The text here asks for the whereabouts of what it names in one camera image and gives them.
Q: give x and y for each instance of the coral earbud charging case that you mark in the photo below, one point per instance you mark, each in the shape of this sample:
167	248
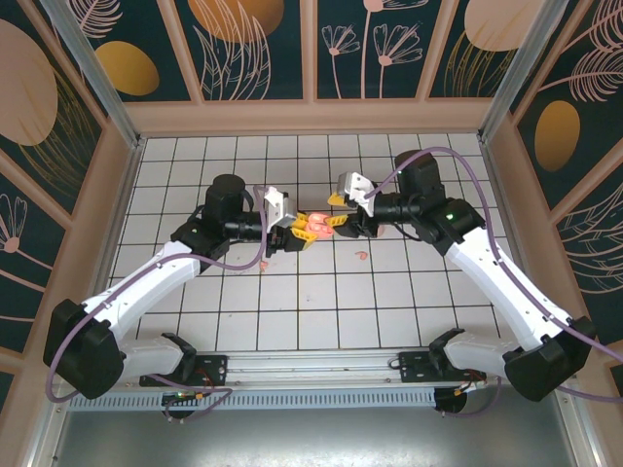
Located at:
318	225

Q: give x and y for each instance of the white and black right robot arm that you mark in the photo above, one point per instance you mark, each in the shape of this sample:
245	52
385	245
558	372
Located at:
506	292

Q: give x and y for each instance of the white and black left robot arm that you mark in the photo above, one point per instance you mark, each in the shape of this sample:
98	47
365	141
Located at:
146	287

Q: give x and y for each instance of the small green circuit board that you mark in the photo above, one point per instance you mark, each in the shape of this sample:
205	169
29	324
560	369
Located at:
182	396

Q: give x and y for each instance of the grey metal sheet panel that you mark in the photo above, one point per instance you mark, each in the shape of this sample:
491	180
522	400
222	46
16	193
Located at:
311	438

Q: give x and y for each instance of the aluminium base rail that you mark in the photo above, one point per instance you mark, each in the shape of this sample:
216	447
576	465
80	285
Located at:
311	367

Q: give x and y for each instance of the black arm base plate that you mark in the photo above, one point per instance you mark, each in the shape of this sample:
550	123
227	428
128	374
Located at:
214	370
414	367

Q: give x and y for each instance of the aluminium corner post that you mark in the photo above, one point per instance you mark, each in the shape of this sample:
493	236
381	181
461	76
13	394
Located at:
107	92
525	73

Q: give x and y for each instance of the aluminium frame bar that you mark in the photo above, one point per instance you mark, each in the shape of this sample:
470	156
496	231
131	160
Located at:
41	438
579	428

